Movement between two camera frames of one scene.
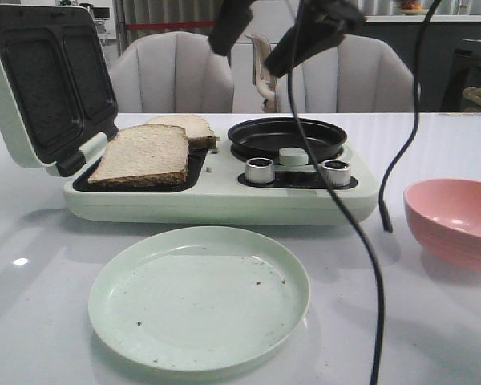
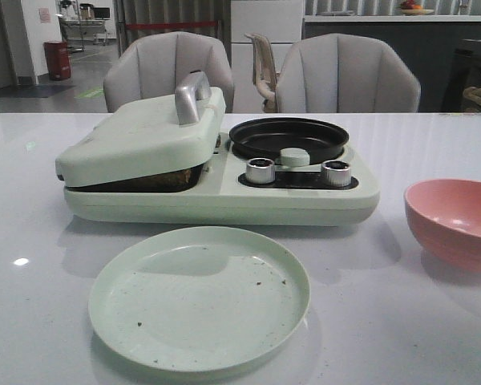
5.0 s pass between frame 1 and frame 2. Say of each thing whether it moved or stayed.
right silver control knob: stayed
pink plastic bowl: stayed
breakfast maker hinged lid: moved
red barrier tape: stayed
